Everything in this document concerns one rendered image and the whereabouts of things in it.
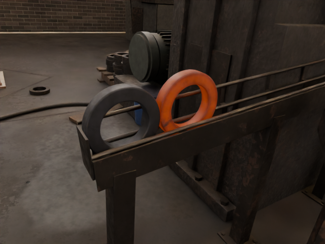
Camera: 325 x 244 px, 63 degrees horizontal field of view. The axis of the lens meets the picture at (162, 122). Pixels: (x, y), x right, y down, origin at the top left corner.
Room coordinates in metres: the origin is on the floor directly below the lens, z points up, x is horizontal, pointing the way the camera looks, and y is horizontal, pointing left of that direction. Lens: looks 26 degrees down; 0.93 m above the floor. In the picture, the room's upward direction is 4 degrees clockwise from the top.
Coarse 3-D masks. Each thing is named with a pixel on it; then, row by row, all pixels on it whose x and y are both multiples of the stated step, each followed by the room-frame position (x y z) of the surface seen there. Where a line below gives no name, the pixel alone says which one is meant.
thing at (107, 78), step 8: (112, 56) 2.92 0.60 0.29; (120, 56) 2.59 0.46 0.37; (128, 56) 2.50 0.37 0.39; (112, 64) 2.79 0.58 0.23; (120, 64) 2.59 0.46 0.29; (128, 64) 2.37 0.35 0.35; (104, 72) 2.77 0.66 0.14; (112, 72) 2.79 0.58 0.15; (120, 72) 2.57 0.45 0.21; (128, 72) 2.39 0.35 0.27; (104, 80) 2.86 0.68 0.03; (112, 80) 2.56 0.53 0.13
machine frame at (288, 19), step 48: (192, 0) 1.38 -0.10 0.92; (240, 0) 1.12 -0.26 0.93; (288, 0) 1.00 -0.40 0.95; (192, 48) 1.33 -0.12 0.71; (240, 48) 1.05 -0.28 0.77; (288, 48) 0.95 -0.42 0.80; (192, 96) 1.29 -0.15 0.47; (240, 96) 1.04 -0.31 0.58; (240, 144) 1.00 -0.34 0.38; (288, 144) 1.05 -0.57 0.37; (288, 192) 1.13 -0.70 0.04
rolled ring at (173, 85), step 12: (180, 72) 0.65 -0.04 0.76; (192, 72) 0.64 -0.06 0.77; (168, 84) 0.62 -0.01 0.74; (180, 84) 0.62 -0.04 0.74; (192, 84) 0.64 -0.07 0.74; (204, 84) 0.66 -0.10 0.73; (168, 96) 0.60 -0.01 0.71; (204, 96) 0.69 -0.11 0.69; (216, 96) 0.69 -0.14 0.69; (168, 108) 0.60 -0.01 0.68; (204, 108) 0.68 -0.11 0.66; (168, 120) 0.61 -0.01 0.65; (192, 120) 0.68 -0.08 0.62
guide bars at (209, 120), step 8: (304, 88) 0.88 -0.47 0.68; (312, 88) 0.90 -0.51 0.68; (280, 96) 0.81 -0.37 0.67; (288, 96) 0.82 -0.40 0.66; (256, 104) 0.75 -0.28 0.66; (264, 104) 0.76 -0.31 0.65; (232, 112) 0.69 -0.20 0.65; (240, 112) 0.71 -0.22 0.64; (208, 120) 0.65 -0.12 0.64; (176, 128) 0.60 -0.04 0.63; (184, 128) 0.60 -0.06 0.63; (152, 136) 0.56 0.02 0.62; (160, 136) 0.57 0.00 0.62; (128, 144) 0.52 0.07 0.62; (136, 144) 0.53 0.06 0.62; (104, 152) 0.49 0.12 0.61; (112, 152) 0.50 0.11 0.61
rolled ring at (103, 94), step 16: (96, 96) 0.53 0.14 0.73; (112, 96) 0.52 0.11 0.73; (128, 96) 0.54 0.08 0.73; (144, 96) 0.56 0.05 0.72; (96, 112) 0.50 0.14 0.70; (144, 112) 0.59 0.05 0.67; (96, 128) 0.50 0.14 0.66; (144, 128) 0.58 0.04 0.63; (96, 144) 0.50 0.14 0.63; (112, 144) 0.55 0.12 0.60
